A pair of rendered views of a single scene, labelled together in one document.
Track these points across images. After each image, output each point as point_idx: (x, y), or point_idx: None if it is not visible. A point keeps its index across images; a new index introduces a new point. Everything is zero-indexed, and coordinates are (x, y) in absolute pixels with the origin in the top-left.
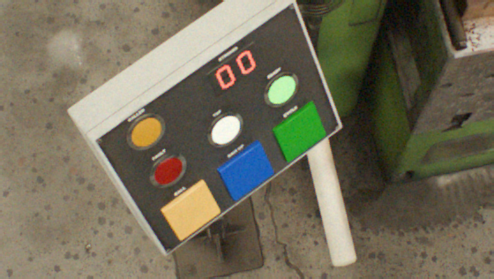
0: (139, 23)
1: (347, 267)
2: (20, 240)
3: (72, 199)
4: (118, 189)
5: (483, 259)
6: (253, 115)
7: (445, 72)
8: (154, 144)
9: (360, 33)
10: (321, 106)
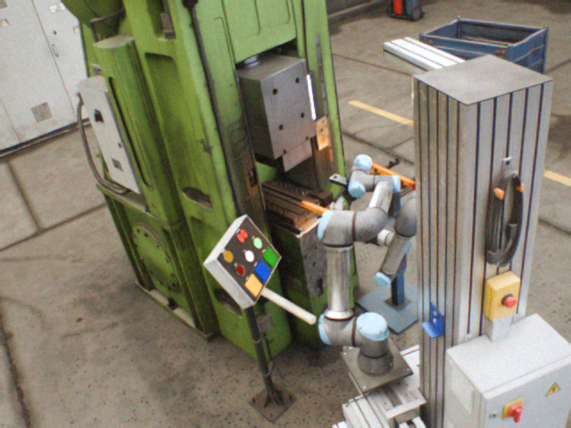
0: (202, 361)
1: (325, 381)
2: None
3: (213, 423)
4: (229, 285)
5: None
6: (254, 251)
7: (301, 247)
8: (232, 260)
9: (274, 278)
10: (271, 249)
